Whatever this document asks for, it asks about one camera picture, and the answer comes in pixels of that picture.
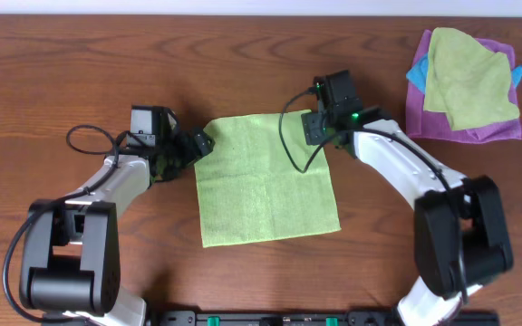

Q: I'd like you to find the bright green cloth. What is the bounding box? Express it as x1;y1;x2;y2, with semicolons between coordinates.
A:
195;111;341;247

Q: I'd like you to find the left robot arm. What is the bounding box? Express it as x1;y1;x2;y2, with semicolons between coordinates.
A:
2;107;215;325

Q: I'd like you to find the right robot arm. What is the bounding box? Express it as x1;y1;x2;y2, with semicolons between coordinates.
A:
302;71;514;325

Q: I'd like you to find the blue cloth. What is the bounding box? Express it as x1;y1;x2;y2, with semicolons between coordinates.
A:
406;54;522;94

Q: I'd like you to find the purple cloth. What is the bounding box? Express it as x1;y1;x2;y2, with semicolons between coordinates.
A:
405;30;522;144

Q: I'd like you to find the olive green cloth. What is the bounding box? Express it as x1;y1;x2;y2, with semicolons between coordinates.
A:
424;27;519;131

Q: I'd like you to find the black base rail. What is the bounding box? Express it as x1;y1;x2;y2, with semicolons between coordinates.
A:
43;309;501;326

